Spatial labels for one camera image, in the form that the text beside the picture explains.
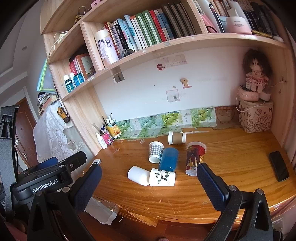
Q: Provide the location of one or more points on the pink-edged wall sticker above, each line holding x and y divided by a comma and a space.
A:
172, 95

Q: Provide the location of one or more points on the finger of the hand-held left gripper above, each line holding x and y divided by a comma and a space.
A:
48, 162
76, 159

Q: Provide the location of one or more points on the brown cardboard sheet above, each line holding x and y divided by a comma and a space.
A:
227, 117

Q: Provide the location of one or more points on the row of colourful books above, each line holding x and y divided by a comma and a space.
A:
148, 30

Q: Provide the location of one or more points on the grey checked cup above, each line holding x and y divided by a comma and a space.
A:
155, 151

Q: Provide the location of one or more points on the brown paper cup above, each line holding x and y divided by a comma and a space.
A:
177, 137

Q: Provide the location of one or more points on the pink pen holder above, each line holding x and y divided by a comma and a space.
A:
106, 137

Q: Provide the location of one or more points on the white lace cloth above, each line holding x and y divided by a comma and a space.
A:
53, 136

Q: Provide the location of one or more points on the black smartphone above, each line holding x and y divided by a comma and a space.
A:
278, 166

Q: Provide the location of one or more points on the brown wooden door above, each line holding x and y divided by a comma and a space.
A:
23, 136

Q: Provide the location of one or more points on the pink round box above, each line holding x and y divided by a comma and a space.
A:
248, 95

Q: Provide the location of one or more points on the yellow figure wall hook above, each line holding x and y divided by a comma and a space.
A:
185, 82

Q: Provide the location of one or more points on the white panda print cup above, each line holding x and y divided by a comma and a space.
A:
161, 177

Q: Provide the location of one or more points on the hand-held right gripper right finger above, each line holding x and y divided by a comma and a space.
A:
211, 185

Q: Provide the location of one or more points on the beige patterned storage box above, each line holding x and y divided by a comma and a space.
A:
255, 117

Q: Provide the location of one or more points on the blue cup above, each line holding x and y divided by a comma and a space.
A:
168, 159

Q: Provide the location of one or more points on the small row of red books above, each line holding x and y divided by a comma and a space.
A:
81, 66

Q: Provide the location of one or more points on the pink cosmetic jar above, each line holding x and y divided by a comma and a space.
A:
238, 25

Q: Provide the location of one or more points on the red wall sticker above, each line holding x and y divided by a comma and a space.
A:
160, 67

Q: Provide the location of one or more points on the teal bottle with white cap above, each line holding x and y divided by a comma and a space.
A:
77, 79
68, 83

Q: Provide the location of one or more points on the red printed paper cup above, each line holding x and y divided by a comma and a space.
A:
194, 158

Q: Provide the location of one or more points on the pink tape roll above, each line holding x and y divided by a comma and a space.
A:
96, 3

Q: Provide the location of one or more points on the small white bottle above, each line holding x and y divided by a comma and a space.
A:
101, 141

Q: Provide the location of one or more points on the grape print paper box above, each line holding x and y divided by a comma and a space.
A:
200, 117
128, 128
172, 120
149, 125

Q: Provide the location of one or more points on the brown-haired rag doll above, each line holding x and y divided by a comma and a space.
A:
255, 70

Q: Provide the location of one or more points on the plain white cup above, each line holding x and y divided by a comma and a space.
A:
138, 175

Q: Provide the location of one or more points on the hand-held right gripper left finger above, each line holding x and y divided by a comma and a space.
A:
86, 187

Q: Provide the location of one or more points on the wooden bookshelf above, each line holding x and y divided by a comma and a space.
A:
76, 115

